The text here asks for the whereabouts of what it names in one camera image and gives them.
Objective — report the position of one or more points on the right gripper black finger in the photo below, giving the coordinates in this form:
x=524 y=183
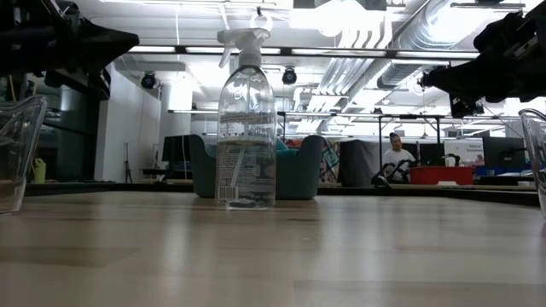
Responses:
x=458 y=87
x=456 y=72

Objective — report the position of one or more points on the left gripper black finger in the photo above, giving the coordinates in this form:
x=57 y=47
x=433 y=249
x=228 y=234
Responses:
x=102 y=36
x=102 y=53

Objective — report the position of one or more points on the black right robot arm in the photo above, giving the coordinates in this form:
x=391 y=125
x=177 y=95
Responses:
x=539 y=13

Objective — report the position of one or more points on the background black robot arm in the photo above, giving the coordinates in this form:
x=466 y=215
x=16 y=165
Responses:
x=379 y=181

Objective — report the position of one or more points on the white poster board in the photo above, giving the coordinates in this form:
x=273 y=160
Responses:
x=469 y=149

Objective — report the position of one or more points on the wide black monitor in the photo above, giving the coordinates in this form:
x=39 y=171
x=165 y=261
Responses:
x=503 y=151

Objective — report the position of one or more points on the red plastic bin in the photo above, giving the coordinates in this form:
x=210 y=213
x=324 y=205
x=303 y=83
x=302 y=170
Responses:
x=448 y=175

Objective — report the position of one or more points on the person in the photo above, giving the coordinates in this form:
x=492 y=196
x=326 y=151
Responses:
x=396 y=158

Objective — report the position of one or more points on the clear plastic bin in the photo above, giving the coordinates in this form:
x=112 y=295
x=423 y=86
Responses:
x=535 y=162
x=17 y=149

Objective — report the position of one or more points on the black tripod stand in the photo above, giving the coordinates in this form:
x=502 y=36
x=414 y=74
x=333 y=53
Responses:
x=127 y=168

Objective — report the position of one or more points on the small black monitor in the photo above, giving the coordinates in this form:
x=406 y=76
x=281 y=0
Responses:
x=175 y=148

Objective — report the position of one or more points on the dark covered box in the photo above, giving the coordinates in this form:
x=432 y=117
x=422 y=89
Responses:
x=358 y=164

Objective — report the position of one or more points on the green bottle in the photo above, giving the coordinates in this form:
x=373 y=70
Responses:
x=39 y=172

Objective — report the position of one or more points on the colourful poster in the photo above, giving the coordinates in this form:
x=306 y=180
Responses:
x=330 y=160

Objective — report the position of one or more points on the teal plastic basket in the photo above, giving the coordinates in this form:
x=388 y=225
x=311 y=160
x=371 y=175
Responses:
x=298 y=179

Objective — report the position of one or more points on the clear spray bottle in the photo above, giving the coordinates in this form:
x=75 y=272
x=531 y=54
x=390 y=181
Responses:
x=245 y=170

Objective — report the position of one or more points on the silver ventilation duct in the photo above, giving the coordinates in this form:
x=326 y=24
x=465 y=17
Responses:
x=426 y=30

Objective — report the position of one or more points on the black ceiling camera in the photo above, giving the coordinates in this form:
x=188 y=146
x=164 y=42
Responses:
x=289 y=77
x=148 y=80

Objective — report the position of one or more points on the black metal rack frame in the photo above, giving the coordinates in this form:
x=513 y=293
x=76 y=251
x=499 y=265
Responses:
x=409 y=116

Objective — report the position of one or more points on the black ceiling light rail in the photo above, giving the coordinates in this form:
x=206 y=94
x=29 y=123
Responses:
x=386 y=53

